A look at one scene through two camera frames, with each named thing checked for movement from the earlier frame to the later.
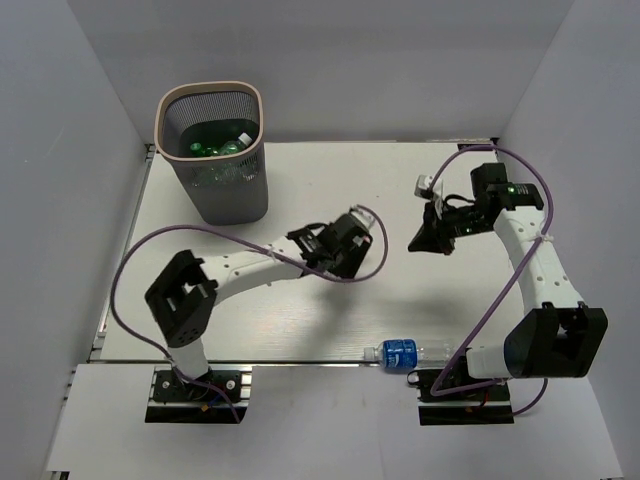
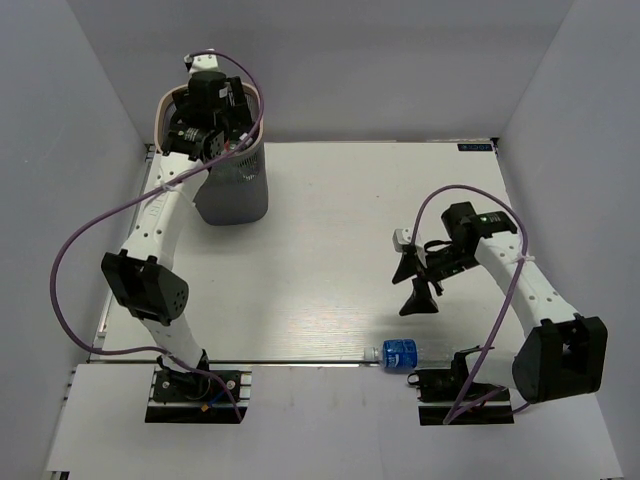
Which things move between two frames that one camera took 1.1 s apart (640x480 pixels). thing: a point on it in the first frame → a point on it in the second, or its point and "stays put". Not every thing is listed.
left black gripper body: x=347 y=261 → x=236 y=117
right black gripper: x=428 y=239 → x=421 y=300
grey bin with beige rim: x=232 y=188 stays put
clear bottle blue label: x=408 y=354 stays put
